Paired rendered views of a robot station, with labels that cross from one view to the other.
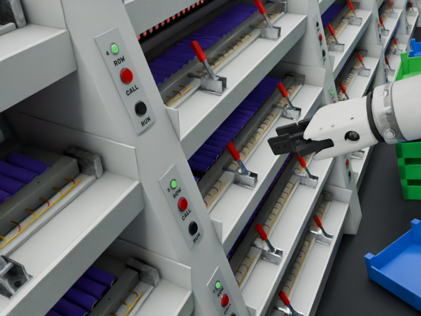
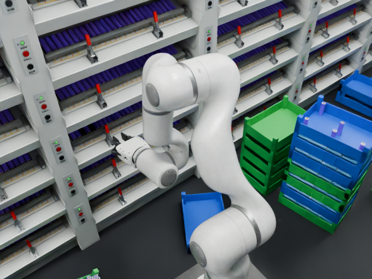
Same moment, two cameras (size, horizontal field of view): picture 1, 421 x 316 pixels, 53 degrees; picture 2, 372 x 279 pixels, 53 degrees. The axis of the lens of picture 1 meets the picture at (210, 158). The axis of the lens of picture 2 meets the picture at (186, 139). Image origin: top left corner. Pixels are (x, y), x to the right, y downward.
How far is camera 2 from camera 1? 0.95 m
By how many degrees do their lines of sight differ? 21
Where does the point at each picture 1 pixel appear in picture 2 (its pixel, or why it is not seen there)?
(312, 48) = not seen: hidden behind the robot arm
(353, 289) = (170, 202)
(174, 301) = (45, 177)
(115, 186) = (30, 138)
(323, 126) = (122, 148)
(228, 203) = (94, 148)
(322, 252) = not seen: hidden behind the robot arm
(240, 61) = (130, 90)
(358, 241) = (196, 182)
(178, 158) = (62, 133)
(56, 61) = (15, 101)
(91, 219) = (15, 147)
